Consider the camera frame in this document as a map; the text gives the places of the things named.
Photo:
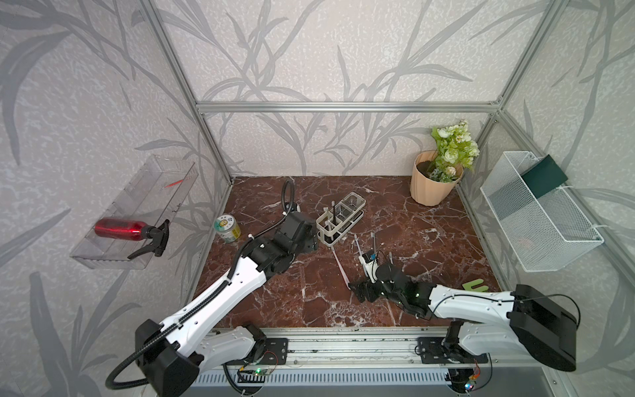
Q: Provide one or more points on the green white artificial flowers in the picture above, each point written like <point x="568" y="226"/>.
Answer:
<point x="456" y="151"/>

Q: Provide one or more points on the peach ribbed flower pot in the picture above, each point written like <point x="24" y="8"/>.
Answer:
<point x="429" y="192"/>

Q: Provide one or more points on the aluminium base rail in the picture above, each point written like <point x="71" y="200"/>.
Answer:
<point x="365" y="347"/>

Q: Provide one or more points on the dark green card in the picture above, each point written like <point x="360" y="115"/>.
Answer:
<point x="544" y="176"/>

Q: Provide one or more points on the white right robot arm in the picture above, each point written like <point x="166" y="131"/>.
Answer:
<point x="519" y="322"/>

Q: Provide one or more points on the black toothbrush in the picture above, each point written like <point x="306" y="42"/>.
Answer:
<point x="334" y="214"/>

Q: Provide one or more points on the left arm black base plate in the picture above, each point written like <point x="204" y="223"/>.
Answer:
<point x="271" y="352"/>

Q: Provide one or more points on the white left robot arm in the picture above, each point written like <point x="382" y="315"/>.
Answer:
<point x="170" y="355"/>

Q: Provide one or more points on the red spray bottle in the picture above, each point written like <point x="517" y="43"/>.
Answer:
<point x="135" y="231"/>

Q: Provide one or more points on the clear wall shelf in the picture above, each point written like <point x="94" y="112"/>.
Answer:
<point x="153" y="195"/>

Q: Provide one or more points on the pink toothbrush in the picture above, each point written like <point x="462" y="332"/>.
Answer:
<point x="341" y="269"/>

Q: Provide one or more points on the olive green toothbrush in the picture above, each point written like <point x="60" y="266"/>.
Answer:
<point x="327" y="221"/>

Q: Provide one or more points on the green yellow label jar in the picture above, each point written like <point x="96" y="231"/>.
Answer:
<point x="227" y="228"/>

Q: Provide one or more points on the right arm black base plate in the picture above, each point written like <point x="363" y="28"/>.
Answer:
<point x="432" y="351"/>

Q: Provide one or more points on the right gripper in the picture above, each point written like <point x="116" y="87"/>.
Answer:
<point x="365" y="285"/>

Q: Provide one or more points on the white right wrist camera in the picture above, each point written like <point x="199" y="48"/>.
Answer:
<point x="370" y="264"/>

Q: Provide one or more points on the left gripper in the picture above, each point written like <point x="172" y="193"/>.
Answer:
<point x="312" y="241"/>

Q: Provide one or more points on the white wire mesh basket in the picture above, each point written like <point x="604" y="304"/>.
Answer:
<point x="547" y="233"/>

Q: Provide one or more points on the light blue long toothbrush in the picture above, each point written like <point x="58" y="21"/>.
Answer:
<point x="357" y="244"/>

